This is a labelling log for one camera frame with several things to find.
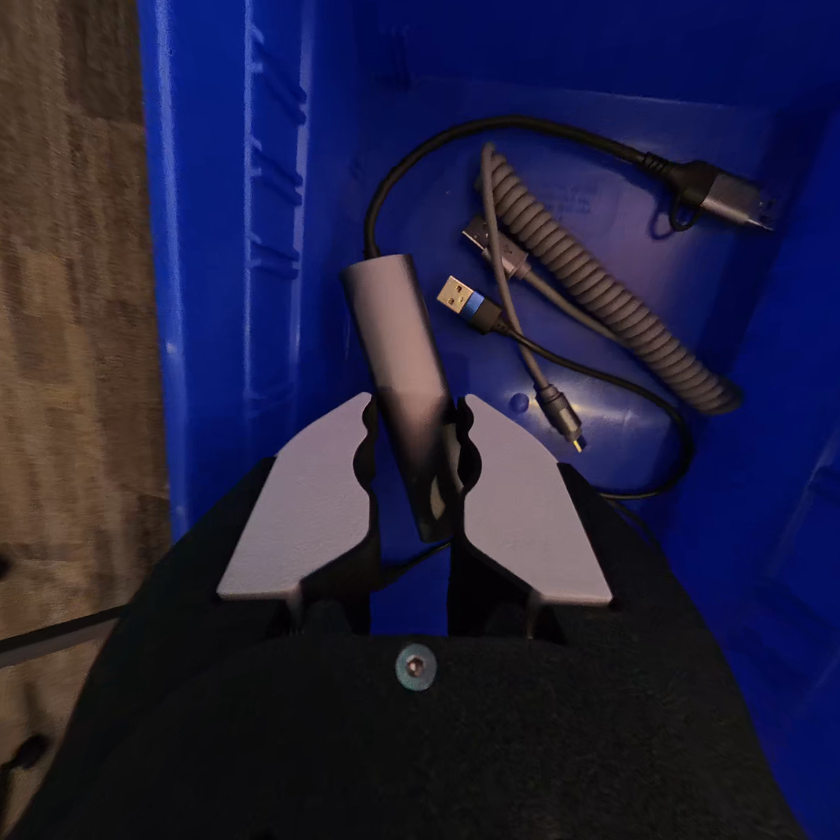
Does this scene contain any black usb cable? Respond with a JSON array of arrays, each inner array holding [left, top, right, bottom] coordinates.
[[384, 276, 695, 573]]

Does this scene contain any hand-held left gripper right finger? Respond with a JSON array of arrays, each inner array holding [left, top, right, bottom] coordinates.
[[451, 394, 614, 606]]

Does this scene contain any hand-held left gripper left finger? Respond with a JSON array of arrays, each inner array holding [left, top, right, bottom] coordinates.
[[215, 392, 383, 603]]

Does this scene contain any grey usb hub with cable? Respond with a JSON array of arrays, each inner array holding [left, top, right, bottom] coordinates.
[[339, 115, 780, 543]]

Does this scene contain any blue plastic bin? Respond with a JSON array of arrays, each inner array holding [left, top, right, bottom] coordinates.
[[136, 0, 840, 840]]

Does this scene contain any grey coiled usb cable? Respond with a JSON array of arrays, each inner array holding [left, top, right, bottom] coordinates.
[[461, 143, 744, 455]]

